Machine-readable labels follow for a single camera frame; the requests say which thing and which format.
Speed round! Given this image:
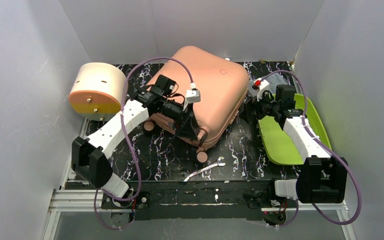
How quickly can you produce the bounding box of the pink hard-shell suitcase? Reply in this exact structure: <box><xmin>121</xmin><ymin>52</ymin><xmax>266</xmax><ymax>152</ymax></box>
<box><xmin>149</xmin><ymin>45</ymin><xmax>249</xmax><ymax>164</ymax></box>

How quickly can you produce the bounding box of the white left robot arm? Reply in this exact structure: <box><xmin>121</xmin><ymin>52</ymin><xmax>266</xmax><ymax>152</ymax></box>
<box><xmin>71</xmin><ymin>75</ymin><xmax>201</xmax><ymax>202</ymax></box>

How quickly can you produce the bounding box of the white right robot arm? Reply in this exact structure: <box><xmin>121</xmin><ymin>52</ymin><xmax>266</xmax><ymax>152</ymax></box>
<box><xmin>247</xmin><ymin>82</ymin><xmax>347</xmax><ymax>204</ymax></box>

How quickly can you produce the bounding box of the silver open-end wrench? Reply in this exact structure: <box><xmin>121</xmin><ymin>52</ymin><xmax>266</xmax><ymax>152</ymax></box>
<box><xmin>180</xmin><ymin>156</ymin><xmax>226</xmax><ymax>183</ymax></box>

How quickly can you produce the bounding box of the clear plastic screw box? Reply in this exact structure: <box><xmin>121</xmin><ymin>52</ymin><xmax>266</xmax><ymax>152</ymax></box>
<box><xmin>247</xmin><ymin>73</ymin><xmax>288</xmax><ymax>99</ymax></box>

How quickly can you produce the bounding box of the green plastic tray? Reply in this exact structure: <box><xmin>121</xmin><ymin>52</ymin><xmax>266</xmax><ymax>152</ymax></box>
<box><xmin>258</xmin><ymin>99</ymin><xmax>332</xmax><ymax>166</ymax></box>

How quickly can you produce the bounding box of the black spring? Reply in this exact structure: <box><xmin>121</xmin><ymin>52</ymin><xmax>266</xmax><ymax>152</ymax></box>
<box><xmin>141</xmin><ymin>157</ymin><xmax>152</xmax><ymax>169</ymax></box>

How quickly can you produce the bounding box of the cream cylindrical drum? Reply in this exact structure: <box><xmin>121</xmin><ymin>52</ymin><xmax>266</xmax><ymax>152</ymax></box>
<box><xmin>68</xmin><ymin>62</ymin><xmax>127</xmax><ymax>122</ymax></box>

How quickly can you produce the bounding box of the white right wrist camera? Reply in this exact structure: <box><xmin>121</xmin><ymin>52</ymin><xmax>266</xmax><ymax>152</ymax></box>
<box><xmin>251</xmin><ymin>78</ymin><xmax>270</xmax><ymax>101</ymax></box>

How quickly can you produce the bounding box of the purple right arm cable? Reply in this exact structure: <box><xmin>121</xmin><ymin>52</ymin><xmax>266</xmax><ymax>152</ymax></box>
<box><xmin>244</xmin><ymin>69</ymin><xmax>363</xmax><ymax>229</ymax></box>

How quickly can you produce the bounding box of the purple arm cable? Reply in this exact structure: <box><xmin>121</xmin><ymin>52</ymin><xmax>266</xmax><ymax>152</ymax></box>
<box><xmin>244</xmin><ymin>69</ymin><xmax>363</xmax><ymax>229</ymax></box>
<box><xmin>93</xmin><ymin>56</ymin><xmax>197</xmax><ymax>231</ymax></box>

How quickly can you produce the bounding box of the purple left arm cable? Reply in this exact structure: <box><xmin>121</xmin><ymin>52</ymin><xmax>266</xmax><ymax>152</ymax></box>
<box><xmin>93</xmin><ymin>56</ymin><xmax>197</xmax><ymax>231</ymax></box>

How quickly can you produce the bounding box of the aluminium frame rail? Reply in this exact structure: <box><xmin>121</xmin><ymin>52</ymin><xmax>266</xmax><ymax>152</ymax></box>
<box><xmin>42</xmin><ymin>119</ymin><xmax>138</xmax><ymax>240</ymax></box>

